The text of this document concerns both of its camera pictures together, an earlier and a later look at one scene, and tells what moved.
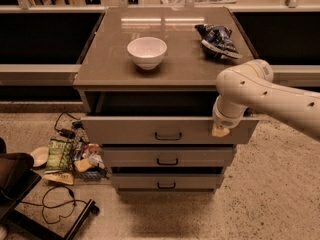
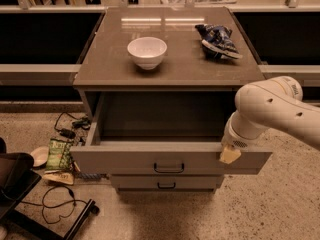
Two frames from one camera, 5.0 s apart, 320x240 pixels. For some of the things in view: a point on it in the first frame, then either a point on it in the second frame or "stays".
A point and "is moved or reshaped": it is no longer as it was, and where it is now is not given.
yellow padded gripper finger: [220, 131] -> [229, 155]
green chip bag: [60, 155] stays
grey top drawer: [163, 130] is moved or reshaped
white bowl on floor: [40, 156] stays
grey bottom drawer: [167, 181] stays
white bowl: [147, 51] stays
